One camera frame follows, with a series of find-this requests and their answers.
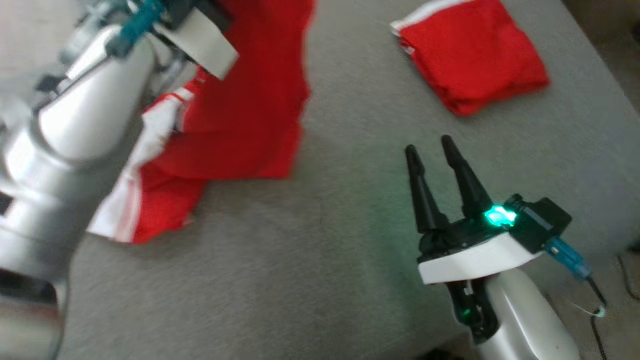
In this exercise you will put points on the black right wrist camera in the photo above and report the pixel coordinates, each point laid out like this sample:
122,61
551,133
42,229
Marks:
545,222

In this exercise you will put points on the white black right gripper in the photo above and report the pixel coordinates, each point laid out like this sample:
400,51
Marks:
475,260

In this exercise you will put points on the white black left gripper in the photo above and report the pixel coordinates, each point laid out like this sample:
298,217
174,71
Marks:
205,45

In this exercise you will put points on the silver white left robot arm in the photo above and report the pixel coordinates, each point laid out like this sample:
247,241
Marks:
65,175

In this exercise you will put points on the red garment with white band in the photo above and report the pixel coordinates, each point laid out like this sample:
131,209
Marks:
475,55

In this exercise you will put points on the red white numbered jersey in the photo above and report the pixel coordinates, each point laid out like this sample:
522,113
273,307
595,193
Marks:
240,110

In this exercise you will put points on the grey fabric sofa seat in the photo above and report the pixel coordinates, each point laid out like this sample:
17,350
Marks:
325,250

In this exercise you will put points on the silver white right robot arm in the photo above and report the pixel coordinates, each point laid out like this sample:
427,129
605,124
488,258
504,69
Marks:
525,320

